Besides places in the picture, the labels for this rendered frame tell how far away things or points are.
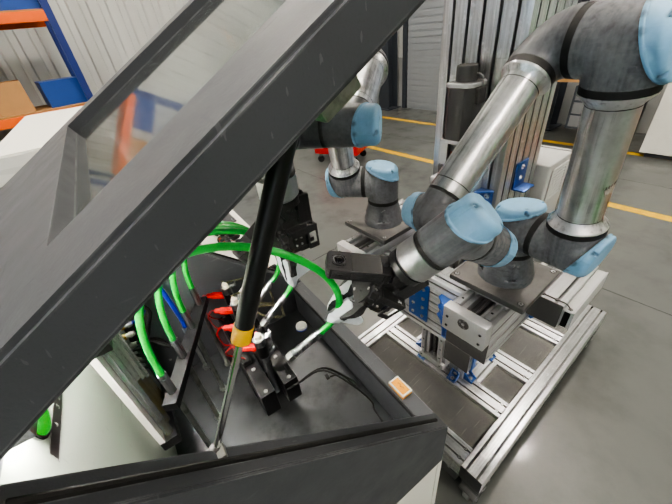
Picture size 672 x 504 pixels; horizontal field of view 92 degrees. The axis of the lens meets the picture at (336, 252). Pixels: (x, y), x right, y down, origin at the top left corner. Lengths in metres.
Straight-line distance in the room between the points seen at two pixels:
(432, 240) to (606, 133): 0.40
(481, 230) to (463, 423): 1.30
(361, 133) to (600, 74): 0.40
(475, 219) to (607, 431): 1.78
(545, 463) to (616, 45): 1.66
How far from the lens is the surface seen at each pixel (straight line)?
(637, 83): 0.74
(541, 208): 0.95
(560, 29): 0.77
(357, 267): 0.54
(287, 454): 0.49
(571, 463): 2.01
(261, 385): 0.89
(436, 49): 7.78
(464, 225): 0.49
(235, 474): 0.44
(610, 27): 0.74
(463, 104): 1.04
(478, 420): 1.73
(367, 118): 0.61
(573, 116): 5.40
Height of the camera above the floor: 1.69
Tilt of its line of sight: 34 degrees down
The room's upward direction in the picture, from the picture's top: 7 degrees counter-clockwise
